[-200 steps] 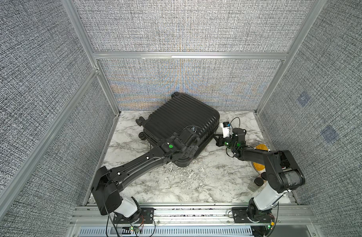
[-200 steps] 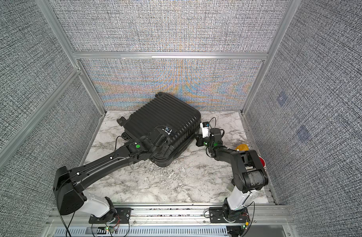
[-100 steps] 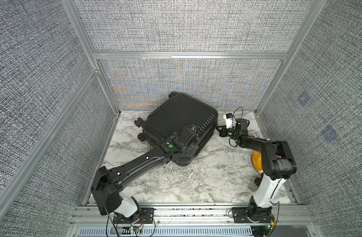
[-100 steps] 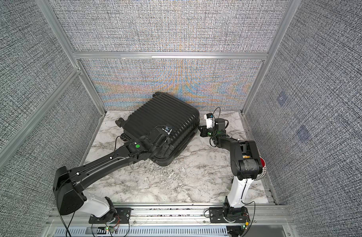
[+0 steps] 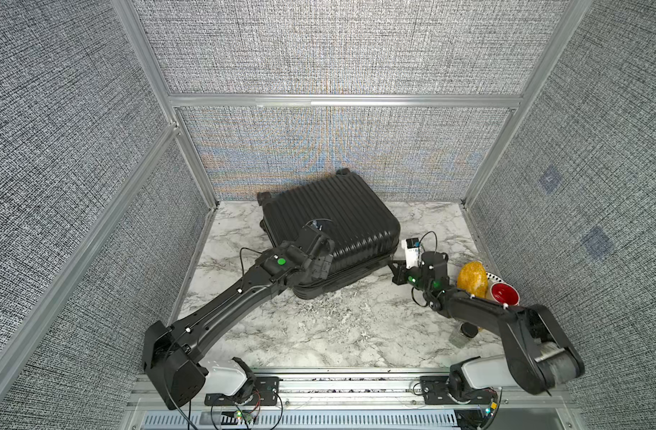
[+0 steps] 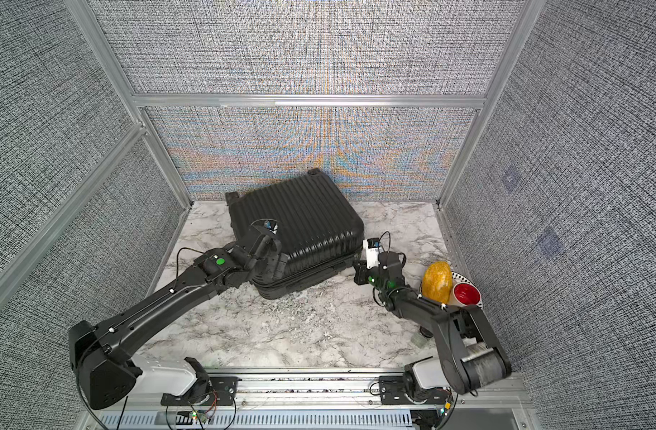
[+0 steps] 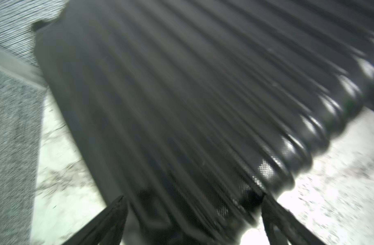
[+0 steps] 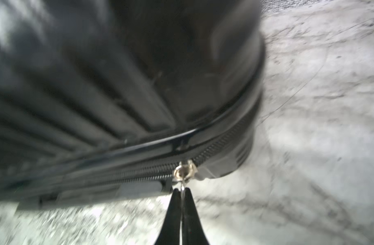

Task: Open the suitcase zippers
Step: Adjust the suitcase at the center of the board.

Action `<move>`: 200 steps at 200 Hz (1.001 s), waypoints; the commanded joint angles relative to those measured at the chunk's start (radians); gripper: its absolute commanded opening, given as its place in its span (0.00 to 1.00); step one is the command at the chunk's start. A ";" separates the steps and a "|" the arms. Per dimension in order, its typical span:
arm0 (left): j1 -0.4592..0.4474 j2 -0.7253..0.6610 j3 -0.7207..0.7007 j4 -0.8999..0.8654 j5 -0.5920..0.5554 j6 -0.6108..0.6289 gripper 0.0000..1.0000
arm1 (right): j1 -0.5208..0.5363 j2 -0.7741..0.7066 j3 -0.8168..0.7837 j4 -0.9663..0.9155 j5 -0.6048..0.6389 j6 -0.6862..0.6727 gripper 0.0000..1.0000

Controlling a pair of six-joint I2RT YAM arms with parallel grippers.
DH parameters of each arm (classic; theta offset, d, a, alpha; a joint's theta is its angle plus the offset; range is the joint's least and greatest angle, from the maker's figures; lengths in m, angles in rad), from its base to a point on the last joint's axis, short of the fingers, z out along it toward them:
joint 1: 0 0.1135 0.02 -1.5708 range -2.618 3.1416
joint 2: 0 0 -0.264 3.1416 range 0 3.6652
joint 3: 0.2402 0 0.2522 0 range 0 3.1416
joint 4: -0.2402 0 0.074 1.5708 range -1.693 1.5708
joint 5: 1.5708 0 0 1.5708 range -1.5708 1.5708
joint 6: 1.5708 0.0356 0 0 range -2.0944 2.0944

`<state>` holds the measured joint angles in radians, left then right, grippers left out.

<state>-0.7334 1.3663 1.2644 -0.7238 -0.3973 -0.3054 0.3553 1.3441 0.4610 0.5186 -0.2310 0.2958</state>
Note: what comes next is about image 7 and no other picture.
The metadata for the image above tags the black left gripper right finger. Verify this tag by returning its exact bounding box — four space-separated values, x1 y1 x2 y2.
262 194 325 245

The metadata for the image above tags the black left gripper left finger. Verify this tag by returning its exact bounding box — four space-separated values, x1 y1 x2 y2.
64 196 128 245

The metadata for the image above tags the black ribbed hard-shell suitcase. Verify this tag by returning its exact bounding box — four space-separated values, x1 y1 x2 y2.
32 1 374 245

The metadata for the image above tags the aluminium cage frame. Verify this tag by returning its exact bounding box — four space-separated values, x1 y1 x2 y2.
0 47 48 90

